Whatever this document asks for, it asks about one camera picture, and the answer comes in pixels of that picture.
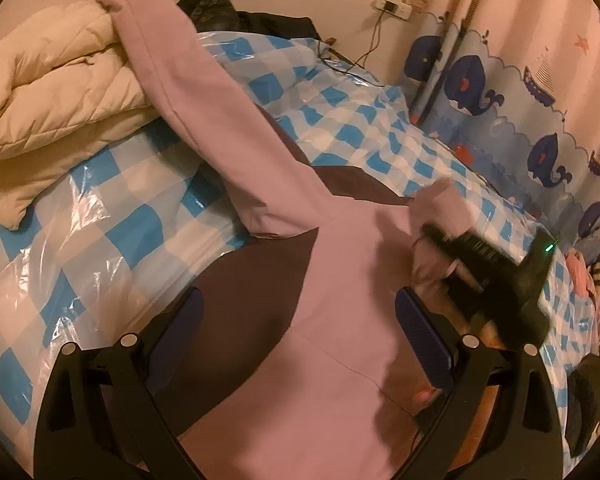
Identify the white wall power strip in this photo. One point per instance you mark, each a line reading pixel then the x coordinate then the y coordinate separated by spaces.
pixel 392 2

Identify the black plastic bag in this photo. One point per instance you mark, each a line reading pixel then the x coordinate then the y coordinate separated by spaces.
pixel 210 5

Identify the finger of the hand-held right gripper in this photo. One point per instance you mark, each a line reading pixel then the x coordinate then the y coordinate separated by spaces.
pixel 462 292
pixel 442 239

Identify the pink cloth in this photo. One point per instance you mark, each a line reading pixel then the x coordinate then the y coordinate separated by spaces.
pixel 582 275

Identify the dark green garment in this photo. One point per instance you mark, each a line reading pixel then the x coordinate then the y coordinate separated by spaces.
pixel 587 400

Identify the dark clothing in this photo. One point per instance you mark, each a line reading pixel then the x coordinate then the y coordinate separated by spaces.
pixel 280 25

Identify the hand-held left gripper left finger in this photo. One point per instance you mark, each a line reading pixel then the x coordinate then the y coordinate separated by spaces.
pixel 182 327

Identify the pink and brown hoodie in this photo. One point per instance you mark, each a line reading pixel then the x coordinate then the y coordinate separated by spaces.
pixel 350 240

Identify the whale print curtain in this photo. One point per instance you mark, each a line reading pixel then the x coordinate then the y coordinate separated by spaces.
pixel 529 110

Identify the cream quilted duvet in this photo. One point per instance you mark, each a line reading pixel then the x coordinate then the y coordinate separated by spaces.
pixel 55 85

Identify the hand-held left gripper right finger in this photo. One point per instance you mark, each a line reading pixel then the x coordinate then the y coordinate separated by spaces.
pixel 422 332

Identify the blue checkered bed sheet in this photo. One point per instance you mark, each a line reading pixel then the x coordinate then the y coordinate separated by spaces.
pixel 130 210

